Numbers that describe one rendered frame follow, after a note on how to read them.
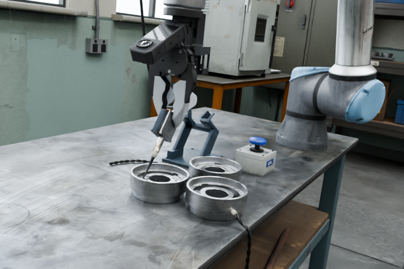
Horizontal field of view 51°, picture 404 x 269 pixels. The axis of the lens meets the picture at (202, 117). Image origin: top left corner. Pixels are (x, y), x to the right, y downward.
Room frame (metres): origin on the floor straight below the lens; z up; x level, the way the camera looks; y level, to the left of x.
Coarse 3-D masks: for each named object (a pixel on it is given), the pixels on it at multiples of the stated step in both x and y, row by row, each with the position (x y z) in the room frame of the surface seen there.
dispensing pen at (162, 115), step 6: (162, 114) 0.74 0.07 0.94; (156, 120) 0.74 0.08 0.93; (162, 120) 0.73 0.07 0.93; (156, 126) 0.73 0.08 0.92; (156, 132) 0.72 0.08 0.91; (162, 138) 0.73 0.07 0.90; (156, 144) 0.72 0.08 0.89; (162, 144) 0.73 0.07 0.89; (156, 150) 0.72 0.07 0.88; (150, 162) 0.71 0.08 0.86
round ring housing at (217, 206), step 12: (192, 180) 0.70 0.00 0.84; (204, 180) 0.72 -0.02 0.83; (216, 180) 0.72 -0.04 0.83; (228, 180) 0.72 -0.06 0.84; (192, 192) 0.64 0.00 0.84; (204, 192) 0.67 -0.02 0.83; (216, 192) 0.69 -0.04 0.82; (228, 192) 0.68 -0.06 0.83; (240, 192) 0.69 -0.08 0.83; (192, 204) 0.64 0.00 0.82; (204, 204) 0.62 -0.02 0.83; (216, 204) 0.62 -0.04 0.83; (228, 204) 0.62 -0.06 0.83; (240, 204) 0.64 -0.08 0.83; (204, 216) 0.63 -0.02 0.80; (216, 216) 0.63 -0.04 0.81; (228, 216) 0.63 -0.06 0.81
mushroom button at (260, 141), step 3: (249, 138) 0.92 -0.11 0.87; (252, 138) 0.91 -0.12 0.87; (255, 138) 0.91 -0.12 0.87; (258, 138) 0.91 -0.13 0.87; (261, 138) 0.91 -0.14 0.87; (249, 141) 0.91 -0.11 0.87; (252, 141) 0.90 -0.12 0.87; (255, 141) 0.90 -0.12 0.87; (258, 141) 0.90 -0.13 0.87; (261, 141) 0.90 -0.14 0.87; (264, 141) 0.90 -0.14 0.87; (255, 144) 0.90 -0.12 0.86; (258, 144) 0.90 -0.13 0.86; (261, 144) 0.90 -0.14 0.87; (264, 144) 0.90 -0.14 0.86; (255, 147) 0.91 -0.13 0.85; (258, 147) 0.91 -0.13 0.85
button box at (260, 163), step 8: (240, 152) 0.90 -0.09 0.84; (248, 152) 0.89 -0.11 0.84; (256, 152) 0.90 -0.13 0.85; (264, 152) 0.91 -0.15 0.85; (272, 152) 0.92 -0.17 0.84; (240, 160) 0.90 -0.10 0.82; (248, 160) 0.89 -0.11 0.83; (256, 160) 0.88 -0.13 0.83; (264, 160) 0.87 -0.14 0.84; (272, 160) 0.91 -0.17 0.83; (248, 168) 0.88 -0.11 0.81; (256, 168) 0.88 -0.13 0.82; (264, 168) 0.87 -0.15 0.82; (272, 168) 0.92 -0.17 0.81
